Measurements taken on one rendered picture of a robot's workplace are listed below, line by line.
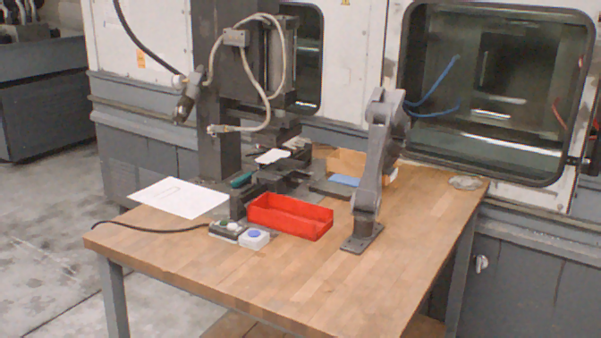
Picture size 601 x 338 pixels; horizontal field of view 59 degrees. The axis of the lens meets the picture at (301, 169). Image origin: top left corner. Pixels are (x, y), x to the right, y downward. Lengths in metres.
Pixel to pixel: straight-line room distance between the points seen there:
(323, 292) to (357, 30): 1.27
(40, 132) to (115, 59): 1.61
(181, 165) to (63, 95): 1.95
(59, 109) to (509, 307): 3.79
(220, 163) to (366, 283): 0.78
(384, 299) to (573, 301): 1.14
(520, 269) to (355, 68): 1.08
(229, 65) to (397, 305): 0.95
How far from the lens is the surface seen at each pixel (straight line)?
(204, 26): 1.87
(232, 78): 1.83
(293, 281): 1.45
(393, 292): 1.43
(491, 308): 2.50
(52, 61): 4.82
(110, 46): 3.42
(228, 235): 1.61
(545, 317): 2.46
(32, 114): 4.78
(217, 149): 1.96
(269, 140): 1.76
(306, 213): 1.73
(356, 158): 2.14
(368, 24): 2.31
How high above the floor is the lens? 1.73
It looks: 23 degrees down
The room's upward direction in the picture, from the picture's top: 2 degrees clockwise
